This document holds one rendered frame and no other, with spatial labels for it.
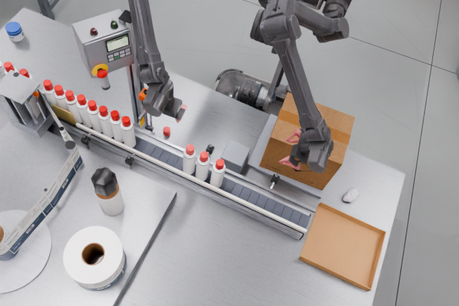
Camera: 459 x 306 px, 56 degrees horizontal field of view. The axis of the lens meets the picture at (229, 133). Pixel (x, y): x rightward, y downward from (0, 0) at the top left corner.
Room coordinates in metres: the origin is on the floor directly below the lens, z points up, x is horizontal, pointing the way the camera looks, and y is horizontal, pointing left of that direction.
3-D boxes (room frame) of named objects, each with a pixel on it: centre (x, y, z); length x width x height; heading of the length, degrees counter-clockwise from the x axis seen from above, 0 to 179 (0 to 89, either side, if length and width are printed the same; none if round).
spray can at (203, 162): (0.76, 0.08, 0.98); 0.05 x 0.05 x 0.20
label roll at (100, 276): (0.32, 0.37, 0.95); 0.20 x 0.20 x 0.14
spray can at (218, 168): (0.74, 0.01, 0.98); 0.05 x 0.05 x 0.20
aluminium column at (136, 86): (0.99, 0.41, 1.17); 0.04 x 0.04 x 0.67; 77
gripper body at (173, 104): (0.82, 0.24, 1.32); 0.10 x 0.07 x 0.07; 81
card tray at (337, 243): (0.61, -0.57, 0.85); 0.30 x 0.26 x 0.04; 77
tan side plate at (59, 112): (0.87, 0.71, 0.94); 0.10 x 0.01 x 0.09; 77
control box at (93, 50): (0.94, 0.49, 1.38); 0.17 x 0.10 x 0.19; 132
